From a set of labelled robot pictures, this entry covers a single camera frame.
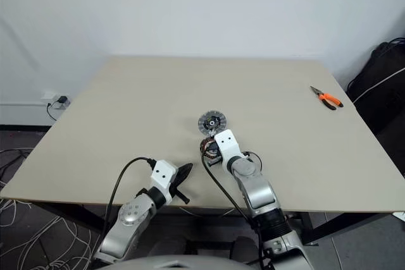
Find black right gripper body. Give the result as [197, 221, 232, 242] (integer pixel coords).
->
[206, 144, 224, 168]

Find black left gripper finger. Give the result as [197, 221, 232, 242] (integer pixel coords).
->
[174, 163, 194, 188]
[175, 163, 194, 180]

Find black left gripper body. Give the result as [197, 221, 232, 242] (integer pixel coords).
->
[168, 175, 190, 205]

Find silver motor housing copper windings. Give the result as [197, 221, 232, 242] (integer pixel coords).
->
[199, 136, 222, 161]

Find grey round motor lid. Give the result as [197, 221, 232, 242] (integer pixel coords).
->
[197, 109, 228, 134]

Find silver robot torso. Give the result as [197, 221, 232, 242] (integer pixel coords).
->
[116, 255, 243, 270]

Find black power adapter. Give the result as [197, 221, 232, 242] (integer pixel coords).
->
[53, 95, 70, 110]

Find black bag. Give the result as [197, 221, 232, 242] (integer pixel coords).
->
[346, 42, 405, 135]

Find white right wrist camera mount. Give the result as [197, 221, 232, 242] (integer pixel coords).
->
[214, 129, 246, 169]

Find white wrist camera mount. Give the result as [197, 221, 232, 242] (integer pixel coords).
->
[214, 129, 246, 169]
[149, 160, 179, 205]

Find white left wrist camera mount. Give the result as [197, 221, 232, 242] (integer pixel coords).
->
[149, 160, 179, 205]

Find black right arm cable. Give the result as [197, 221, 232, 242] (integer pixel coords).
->
[199, 143, 267, 270]

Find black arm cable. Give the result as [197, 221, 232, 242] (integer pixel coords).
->
[100, 157, 156, 245]
[199, 143, 267, 270]

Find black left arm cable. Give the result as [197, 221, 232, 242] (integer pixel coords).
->
[100, 157, 156, 245]

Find orange handled pliers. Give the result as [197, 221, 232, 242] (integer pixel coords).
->
[309, 85, 345, 111]

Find black adapter cable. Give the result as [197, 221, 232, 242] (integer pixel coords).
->
[46, 102, 59, 122]

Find black floor cable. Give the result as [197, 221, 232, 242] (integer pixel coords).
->
[0, 147, 31, 173]

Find white wall cable trunking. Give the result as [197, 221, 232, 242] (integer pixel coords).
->
[0, 102, 48, 107]

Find black cable behind bag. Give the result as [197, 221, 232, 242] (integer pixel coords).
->
[386, 37, 405, 50]

